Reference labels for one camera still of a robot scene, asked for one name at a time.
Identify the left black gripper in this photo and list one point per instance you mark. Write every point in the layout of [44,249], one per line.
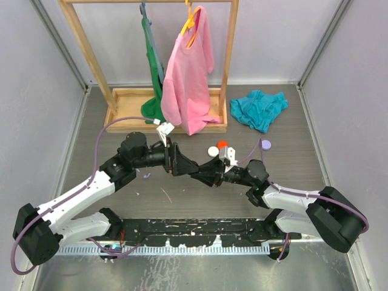
[175,162]

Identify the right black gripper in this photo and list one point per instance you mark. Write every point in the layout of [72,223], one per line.
[213,171]

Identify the white earbud charging case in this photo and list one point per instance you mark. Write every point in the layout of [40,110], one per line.
[213,151]

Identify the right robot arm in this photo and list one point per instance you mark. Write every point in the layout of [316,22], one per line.
[325,214]

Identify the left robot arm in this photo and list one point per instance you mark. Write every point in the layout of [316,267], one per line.
[41,231]

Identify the green shirt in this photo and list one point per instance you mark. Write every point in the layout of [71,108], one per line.
[152,107]

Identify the pink shirt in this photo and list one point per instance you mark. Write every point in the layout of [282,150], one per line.
[185,93]

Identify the teal crumpled shirt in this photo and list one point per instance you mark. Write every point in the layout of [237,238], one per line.
[258,110]

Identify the wooden clothes rack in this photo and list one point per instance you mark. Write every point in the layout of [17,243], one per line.
[125,102]

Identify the yellow orange hanger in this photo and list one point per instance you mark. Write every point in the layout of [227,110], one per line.
[191,24]

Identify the grey blue hanger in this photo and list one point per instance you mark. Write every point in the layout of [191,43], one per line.
[148,23]

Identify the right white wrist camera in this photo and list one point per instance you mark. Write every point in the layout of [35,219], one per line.
[228,156]

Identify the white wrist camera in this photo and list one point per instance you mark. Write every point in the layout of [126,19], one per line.
[164,130]
[228,156]

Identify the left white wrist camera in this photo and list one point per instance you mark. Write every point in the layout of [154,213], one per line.
[164,130]

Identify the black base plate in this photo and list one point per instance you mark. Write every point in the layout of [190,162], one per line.
[239,232]

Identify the grey slotted cable duct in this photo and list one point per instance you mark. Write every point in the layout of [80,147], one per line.
[167,250]

